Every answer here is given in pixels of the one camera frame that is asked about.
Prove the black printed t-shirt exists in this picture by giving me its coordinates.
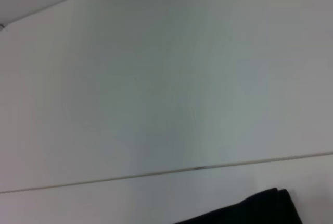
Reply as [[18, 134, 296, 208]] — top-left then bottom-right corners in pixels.
[[176, 187, 303, 224]]

